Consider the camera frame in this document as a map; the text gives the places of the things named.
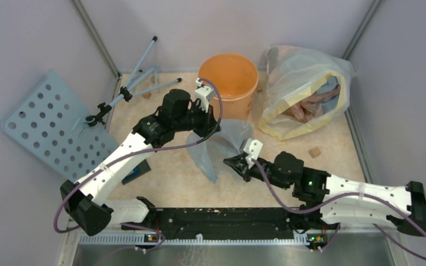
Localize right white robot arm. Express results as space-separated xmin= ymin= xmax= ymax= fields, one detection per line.
xmin=223 ymin=151 xmax=426 ymax=237

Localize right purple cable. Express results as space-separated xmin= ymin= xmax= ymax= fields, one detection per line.
xmin=251 ymin=157 xmax=426 ymax=264

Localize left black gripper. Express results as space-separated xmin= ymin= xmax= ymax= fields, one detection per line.
xmin=173 ymin=100 xmax=222 ymax=138

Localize orange plastic trash bin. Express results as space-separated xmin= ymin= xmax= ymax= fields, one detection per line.
xmin=198 ymin=53 xmax=258 ymax=120

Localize blue block holder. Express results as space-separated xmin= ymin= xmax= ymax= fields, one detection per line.
xmin=121 ymin=160 xmax=151 ymax=185

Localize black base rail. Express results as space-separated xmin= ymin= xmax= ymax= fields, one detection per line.
xmin=140 ymin=207 xmax=324 ymax=241

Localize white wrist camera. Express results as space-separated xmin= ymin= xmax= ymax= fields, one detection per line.
xmin=243 ymin=138 xmax=263 ymax=165
xmin=194 ymin=78 xmax=217 ymax=113

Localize white toothed cable strip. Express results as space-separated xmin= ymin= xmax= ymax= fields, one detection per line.
xmin=79 ymin=233 xmax=310 ymax=246

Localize pink plastic bags inside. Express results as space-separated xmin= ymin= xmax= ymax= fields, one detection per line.
xmin=283 ymin=85 xmax=341 ymax=123

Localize light blue plastic trash bag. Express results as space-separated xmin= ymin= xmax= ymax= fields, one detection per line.
xmin=187 ymin=119 xmax=253 ymax=183

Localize wooden cube on table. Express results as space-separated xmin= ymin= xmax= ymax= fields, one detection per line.
xmin=308 ymin=146 xmax=321 ymax=158

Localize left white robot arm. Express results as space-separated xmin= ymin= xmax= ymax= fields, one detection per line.
xmin=53 ymin=85 xmax=221 ymax=236

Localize light blue perforated board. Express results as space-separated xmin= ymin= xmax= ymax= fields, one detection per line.
xmin=2 ymin=70 xmax=118 ymax=182

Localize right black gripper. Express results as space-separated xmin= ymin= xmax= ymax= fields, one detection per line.
xmin=224 ymin=152 xmax=290 ymax=190

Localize light blue tripod stand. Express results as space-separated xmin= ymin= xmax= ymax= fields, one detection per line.
xmin=84 ymin=36 xmax=182 ymax=127

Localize large translucent white trash bag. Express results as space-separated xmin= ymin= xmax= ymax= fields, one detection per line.
xmin=258 ymin=45 xmax=355 ymax=140

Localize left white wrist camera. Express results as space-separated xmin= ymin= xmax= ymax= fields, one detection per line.
xmin=194 ymin=78 xmax=217 ymax=113

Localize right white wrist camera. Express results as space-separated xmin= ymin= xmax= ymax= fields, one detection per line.
xmin=243 ymin=138 xmax=263 ymax=165

